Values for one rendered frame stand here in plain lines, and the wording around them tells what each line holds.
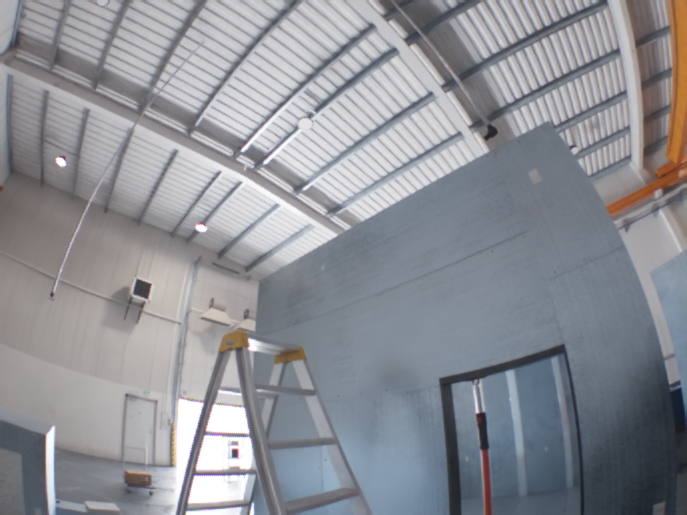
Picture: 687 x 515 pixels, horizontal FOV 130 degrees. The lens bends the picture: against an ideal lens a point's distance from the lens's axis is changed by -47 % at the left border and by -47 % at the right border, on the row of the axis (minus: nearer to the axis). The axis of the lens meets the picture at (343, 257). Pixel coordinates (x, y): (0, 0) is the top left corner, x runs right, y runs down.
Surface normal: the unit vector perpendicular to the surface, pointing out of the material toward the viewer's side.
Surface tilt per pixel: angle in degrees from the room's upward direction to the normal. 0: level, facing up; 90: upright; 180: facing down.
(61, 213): 90
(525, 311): 90
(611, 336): 90
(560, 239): 90
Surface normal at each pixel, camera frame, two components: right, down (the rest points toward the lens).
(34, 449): 0.73, -0.37
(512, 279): -0.68, -0.35
